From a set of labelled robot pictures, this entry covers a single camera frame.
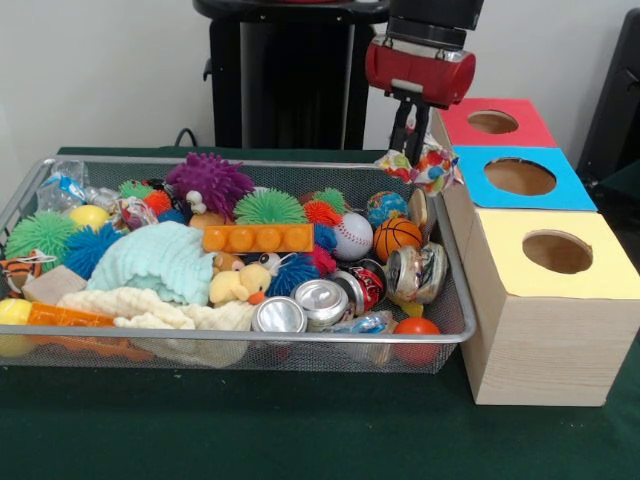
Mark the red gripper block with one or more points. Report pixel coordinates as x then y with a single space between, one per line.
425 72

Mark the wooden box with three holes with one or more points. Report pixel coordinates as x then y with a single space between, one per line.
550 350

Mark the small basketball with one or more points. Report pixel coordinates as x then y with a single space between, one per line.
397 239

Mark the small baseball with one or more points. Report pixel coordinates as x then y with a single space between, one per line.
352 235

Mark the silver drink can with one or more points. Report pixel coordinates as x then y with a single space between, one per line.
417 272

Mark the bright green spiky ball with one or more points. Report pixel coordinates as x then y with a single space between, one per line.
270 207

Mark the orange toy building brick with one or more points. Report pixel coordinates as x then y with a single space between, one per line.
257 239

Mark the red-orange ball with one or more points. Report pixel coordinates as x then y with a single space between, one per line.
416 330

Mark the purple spiky toy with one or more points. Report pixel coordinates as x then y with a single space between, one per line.
210 180

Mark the black upright panel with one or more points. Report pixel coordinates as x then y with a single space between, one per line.
620 100

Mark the green cloth side table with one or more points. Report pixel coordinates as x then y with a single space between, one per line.
625 182

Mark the yellow plush duck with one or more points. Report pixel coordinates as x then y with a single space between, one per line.
240 286

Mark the mint green cloth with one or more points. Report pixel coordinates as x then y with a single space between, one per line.
150 265

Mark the blue spiky ball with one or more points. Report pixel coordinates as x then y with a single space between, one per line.
92 250

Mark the dark green table cloth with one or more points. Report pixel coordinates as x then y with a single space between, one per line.
250 430

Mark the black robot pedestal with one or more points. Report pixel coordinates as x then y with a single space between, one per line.
280 75

